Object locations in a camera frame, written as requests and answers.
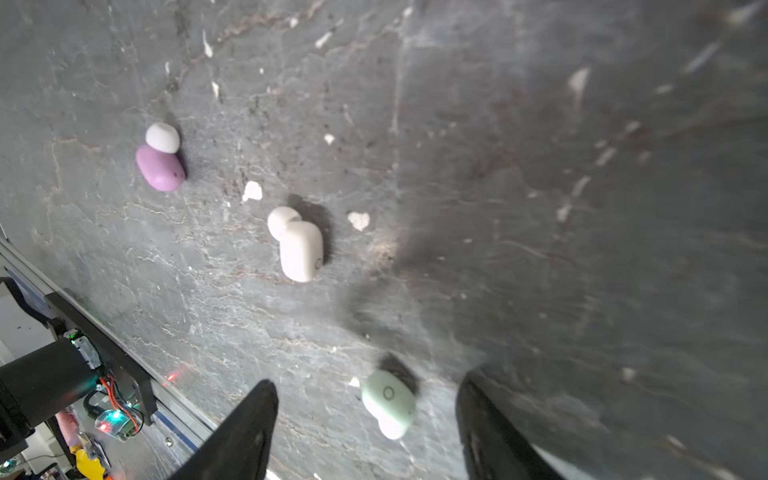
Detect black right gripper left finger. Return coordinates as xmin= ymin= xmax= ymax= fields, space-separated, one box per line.
xmin=171 ymin=380 xmax=279 ymax=480

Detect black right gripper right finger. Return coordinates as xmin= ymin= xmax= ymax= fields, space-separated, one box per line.
xmin=455 ymin=374 xmax=563 ymax=480

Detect mint green earbud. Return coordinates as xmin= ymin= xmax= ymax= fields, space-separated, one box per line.
xmin=361 ymin=370 xmax=417 ymax=440

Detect white earbud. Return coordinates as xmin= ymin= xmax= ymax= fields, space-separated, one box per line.
xmin=267 ymin=206 xmax=324 ymax=283

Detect purple earbud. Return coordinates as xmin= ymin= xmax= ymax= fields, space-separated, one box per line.
xmin=136 ymin=122 xmax=186 ymax=192

